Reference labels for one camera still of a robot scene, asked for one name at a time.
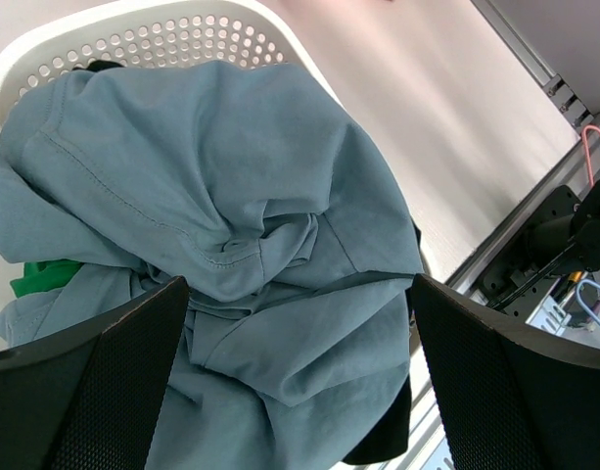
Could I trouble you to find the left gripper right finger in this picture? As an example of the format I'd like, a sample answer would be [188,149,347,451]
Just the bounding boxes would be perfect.
[411,274,600,469]

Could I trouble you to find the blue grey t shirt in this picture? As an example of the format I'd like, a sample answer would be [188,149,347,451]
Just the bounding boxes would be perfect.
[0,61,426,470]

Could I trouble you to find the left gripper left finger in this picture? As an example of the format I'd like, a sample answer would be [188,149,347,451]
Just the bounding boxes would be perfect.
[0,277,189,470]

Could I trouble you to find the white plastic laundry basket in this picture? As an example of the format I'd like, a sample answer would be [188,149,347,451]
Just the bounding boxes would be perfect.
[0,0,442,285]

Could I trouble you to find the blue wire hanger on floor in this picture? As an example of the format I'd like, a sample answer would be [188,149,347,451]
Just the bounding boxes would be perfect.
[576,279,600,328]

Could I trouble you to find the black t shirt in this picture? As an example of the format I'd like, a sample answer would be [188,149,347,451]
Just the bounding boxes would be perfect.
[71,59,423,466]

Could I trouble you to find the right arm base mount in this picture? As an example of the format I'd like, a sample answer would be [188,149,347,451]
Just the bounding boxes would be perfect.
[475,178,600,317]

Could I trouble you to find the green t shirt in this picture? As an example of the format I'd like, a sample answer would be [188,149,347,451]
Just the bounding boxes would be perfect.
[10,259,82,298]

